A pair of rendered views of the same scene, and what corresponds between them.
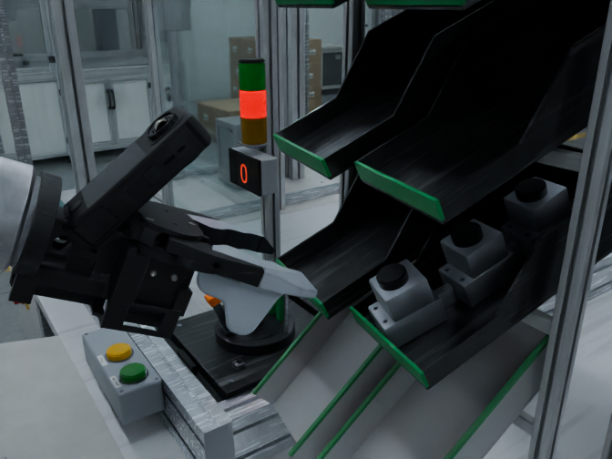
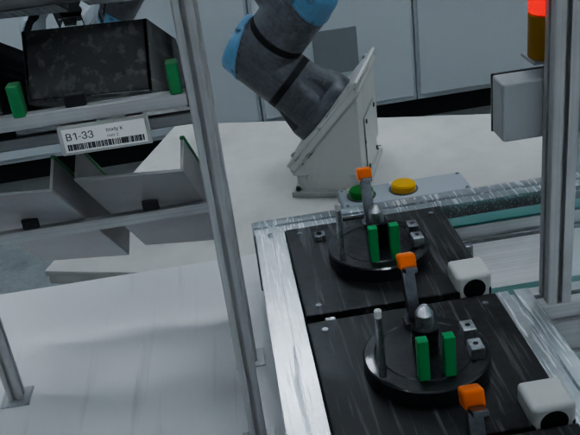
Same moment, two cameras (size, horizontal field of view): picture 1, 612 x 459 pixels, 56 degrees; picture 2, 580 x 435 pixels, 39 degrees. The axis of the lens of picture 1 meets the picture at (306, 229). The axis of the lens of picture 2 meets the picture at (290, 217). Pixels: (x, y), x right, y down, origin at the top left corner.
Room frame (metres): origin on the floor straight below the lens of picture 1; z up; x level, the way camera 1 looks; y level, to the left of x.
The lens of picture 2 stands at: (1.29, -0.81, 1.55)
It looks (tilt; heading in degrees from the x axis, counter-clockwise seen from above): 27 degrees down; 122
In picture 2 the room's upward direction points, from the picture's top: 8 degrees counter-clockwise
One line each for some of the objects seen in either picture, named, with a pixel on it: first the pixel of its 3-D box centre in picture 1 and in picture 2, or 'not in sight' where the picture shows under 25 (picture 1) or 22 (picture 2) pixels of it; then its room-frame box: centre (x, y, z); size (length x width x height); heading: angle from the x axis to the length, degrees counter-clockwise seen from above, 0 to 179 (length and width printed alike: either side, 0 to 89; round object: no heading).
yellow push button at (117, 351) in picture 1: (118, 353); (403, 187); (0.82, 0.31, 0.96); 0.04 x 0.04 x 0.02
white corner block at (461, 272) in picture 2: not in sight; (469, 280); (1.01, 0.06, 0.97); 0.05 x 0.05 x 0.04; 35
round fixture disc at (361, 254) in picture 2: (255, 328); (378, 249); (0.87, 0.09, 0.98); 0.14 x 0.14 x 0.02
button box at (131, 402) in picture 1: (121, 369); (404, 204); (0.82, 0.31, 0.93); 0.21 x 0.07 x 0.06; 35
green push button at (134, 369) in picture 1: (133, 374); (361, 194); (0.76, 0.27, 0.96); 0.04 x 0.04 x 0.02
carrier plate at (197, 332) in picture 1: (255, 337); (380, 261); (0.87, 0.09, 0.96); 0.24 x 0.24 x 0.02; 35
